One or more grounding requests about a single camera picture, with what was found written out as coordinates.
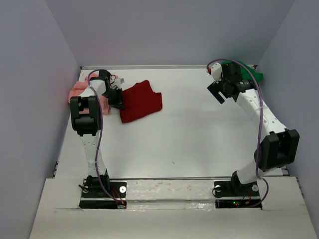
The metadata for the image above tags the pink folded t shirt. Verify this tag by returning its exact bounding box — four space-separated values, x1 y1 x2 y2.
67 77 111 115

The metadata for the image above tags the red t shirt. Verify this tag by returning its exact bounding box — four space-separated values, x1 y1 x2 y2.
120 80 162 123

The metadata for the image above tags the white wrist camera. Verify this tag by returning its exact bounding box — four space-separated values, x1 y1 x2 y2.
207 62 222 83
110 75 125 90

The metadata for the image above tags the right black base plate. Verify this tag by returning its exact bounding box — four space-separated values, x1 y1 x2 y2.
212 181 262 209

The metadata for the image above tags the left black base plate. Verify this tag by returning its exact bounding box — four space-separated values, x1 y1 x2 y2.
78 180 127 210

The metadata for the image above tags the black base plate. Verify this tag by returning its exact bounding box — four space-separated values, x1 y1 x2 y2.
212 181 262 209
78 180 127 210

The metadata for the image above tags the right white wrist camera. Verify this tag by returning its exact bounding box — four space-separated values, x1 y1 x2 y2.
207 62 222 83

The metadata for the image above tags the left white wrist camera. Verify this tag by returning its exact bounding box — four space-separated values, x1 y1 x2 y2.
110 75 125 90

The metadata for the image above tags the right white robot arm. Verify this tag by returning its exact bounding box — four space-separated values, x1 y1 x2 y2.
206 60 300 198

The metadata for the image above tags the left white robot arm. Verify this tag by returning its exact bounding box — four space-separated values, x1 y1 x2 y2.
70 69 124 201

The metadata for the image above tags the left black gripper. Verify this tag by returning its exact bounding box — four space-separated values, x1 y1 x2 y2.
101 88 124 111

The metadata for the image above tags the green t shirt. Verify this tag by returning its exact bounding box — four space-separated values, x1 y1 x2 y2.
221 61 264 83

